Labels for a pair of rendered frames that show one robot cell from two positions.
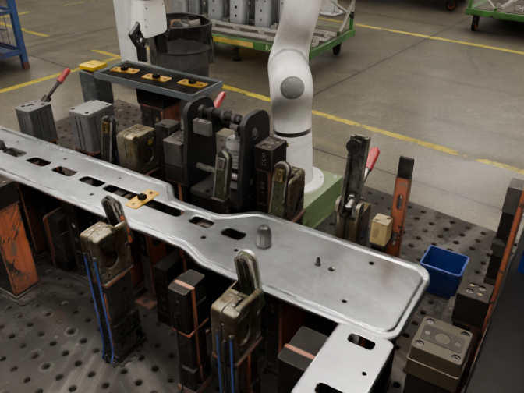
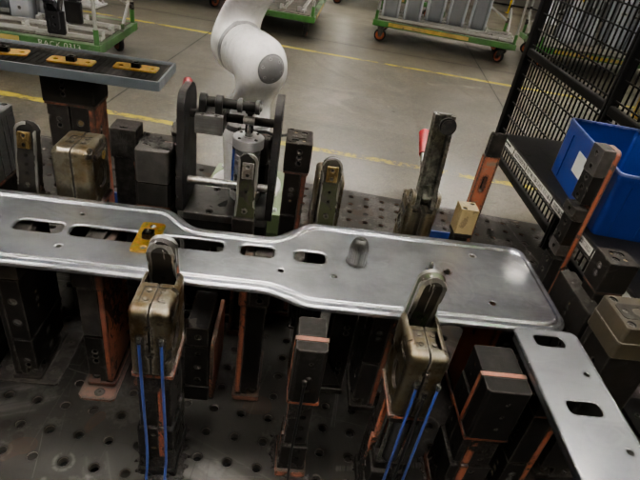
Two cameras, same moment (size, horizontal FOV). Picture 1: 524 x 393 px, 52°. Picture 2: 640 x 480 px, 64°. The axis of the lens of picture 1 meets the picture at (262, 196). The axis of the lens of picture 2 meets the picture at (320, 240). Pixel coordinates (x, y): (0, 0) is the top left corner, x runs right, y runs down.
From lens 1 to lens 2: 64 cm
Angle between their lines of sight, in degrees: 32
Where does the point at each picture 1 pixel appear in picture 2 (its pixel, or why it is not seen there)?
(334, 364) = (556, 375)
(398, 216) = (479, 200)
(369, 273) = (481, 267)
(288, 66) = (265, 42)
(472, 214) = not seen: hidden behind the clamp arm
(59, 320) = (30, 451)
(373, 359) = (577, 356)
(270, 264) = (388, 284)
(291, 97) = (269, 82)
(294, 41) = (250, 11)
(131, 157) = (83, 180)
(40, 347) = not seen: outside the picture
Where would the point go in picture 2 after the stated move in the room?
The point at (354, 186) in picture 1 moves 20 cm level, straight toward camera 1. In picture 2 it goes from (432, 174) to (501, 235)
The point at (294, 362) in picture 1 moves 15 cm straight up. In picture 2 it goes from (510, 390) to (552, 306)
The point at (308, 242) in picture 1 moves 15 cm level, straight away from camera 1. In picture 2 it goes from (395, 248) to (354, 205)
